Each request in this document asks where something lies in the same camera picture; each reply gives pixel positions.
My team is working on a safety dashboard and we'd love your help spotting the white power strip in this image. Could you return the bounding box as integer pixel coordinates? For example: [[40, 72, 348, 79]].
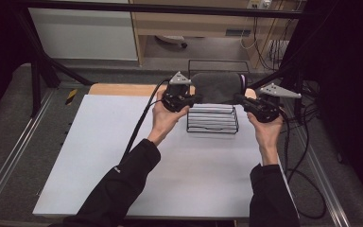
[[247, 0, 272, 10]]

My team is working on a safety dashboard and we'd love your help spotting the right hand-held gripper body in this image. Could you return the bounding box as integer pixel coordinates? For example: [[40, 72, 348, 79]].
[[244, 82, 303, 124]]

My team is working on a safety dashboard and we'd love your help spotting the white cabinet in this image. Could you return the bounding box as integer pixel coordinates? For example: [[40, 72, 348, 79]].
[[27, 0, 139, 61]]

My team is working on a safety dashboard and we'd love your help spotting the right hand-held gripper cable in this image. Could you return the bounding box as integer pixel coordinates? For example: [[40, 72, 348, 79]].
[[277, 106, 327, 220]]

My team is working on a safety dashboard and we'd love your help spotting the white chair base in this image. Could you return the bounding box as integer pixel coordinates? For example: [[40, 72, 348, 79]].
[[155, 34, 189, 49]]

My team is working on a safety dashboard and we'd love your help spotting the wooden table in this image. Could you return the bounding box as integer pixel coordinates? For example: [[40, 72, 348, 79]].
[[88, 82, 258, 100]]

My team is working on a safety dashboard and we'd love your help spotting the person's right hand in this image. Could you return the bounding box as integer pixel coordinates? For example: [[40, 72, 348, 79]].
[[247, 111, 285, 167]]

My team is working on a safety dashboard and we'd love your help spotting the light wooden desk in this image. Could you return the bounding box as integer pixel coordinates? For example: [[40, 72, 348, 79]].
[[129, 0, 306, 69]]

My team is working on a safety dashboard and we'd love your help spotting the person's left hand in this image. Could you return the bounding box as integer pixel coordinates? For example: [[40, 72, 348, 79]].
[[147, 89, 192, 148]]

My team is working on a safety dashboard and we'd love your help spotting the hand-held gripper cable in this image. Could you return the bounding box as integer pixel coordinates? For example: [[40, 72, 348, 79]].
[[277, 106, 327, 220], [118, 78, 172, 166]]

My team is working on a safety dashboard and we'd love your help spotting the white table mat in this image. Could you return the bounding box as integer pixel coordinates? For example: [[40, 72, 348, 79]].
[[32, 94, 300, 220]]

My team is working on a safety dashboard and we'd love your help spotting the black wire rack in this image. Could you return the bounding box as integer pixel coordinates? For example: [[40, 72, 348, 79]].
[[186, 59, 251, 135]]

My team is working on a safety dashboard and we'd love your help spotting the left hand-held gripper cable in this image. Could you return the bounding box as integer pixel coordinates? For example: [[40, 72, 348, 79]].
[[118, 78, 172, 166]]

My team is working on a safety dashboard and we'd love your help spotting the dark grey cloth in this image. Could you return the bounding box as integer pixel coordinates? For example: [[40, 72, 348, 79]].
[[190, 72, 249, 106]]

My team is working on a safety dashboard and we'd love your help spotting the bundle of black cables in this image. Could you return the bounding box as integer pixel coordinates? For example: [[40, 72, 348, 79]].
[[266, 37, 322, 136]]

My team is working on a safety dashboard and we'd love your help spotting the black metal frame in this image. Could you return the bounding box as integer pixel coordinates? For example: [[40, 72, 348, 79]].
[[11, 0, 311, 119]]

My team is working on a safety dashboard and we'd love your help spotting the yellow-handled tool left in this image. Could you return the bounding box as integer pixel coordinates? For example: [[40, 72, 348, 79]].
[[64, 88, 78, 106]]

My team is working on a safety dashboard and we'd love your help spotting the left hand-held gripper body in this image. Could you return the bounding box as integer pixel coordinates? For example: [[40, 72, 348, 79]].
[[161, 71, 197, 114]]

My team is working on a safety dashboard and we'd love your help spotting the aluminium floor rail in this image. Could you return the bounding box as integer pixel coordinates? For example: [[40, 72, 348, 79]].
[[291, 126, 352, 227], [0, 90, 55, 217]]

